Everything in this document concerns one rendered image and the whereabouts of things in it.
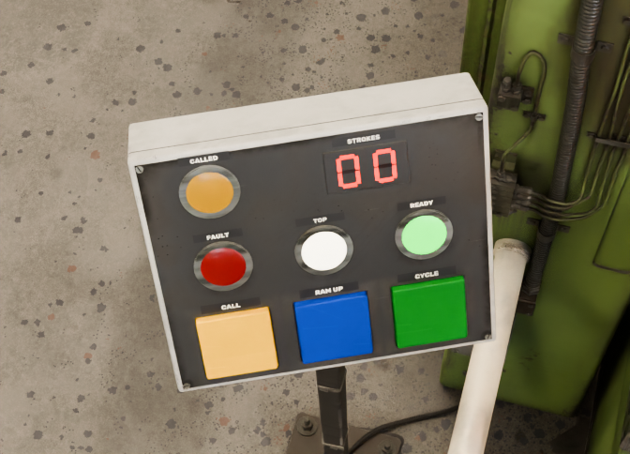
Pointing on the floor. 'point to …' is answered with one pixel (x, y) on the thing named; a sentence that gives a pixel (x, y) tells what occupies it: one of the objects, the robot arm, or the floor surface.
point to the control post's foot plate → (389, 442)
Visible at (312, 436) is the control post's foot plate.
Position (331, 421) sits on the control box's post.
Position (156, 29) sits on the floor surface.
